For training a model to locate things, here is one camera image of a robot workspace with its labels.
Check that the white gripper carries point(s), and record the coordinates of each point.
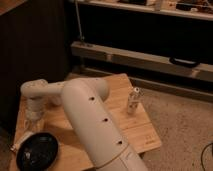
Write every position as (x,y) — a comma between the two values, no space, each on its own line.
(34,112)

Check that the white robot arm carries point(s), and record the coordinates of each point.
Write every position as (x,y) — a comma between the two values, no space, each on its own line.
(83,103)

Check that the black round bowl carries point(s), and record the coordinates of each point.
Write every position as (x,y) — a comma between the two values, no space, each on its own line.
(37,153)

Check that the metal pole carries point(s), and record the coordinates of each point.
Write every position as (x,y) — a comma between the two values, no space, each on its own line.
(81,37)

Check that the long grey case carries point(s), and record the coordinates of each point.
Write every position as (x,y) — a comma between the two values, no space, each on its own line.
(156,63)

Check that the white shelf with clutter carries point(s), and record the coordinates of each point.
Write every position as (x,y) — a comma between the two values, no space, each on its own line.
(147,9)

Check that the black case handle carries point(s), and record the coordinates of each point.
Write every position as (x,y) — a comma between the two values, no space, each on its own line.
(188,64)

